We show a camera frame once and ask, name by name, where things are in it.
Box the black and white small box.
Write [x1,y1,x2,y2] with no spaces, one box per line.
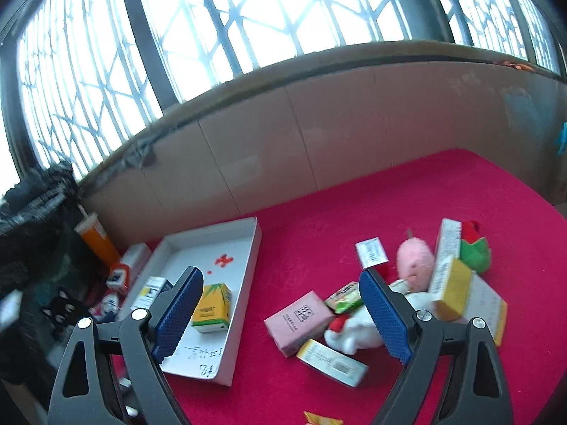
[130,276,173,313]

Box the orange snack packet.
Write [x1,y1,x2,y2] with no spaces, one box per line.
[303,411,344,425]

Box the yellow green drink carton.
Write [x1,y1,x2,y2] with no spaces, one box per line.
[190,282,232,334]

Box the long white yellow box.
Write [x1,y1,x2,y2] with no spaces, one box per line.
[296,339,369,388]

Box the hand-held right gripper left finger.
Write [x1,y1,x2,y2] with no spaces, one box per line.
[48,266,204,425]

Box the red table cloth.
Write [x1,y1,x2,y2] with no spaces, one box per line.
[111,148,567,425]

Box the yellow and white box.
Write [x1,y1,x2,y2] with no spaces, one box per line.
[427,255,474,322]

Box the pink plush ball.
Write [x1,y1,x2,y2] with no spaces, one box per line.
[395,229,436,291]

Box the red and green plush toy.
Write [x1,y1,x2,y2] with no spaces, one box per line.
[460,220,492,274]

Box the white plush toy red bow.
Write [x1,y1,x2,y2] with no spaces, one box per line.
[323,279,437,356]

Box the green snack packet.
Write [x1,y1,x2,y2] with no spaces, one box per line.
[325,281,364,315]

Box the orange cup with straw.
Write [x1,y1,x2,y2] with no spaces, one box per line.
[74,206,121,271]

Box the window with metal grille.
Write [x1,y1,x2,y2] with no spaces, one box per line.
[0,0,567,187]

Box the orange and white charger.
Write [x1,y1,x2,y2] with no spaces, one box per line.
[105,262,134,295]

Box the tall white box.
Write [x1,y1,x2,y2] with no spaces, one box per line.
[434,218,462,271]

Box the small white barcode box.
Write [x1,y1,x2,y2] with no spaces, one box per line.
[355,237,389,270]

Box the dark cloth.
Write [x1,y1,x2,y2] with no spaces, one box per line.
[0,161,83,240]

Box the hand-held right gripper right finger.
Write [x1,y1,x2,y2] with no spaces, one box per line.
[359,268,515,425]

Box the white shallow cardboard box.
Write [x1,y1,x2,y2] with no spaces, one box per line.
[116,217,263,387]

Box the grey cloth on sill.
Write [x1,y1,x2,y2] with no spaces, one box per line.
[126,142,156,166]

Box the black cat print bag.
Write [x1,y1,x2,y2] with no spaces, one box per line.
[40,290,89,333]

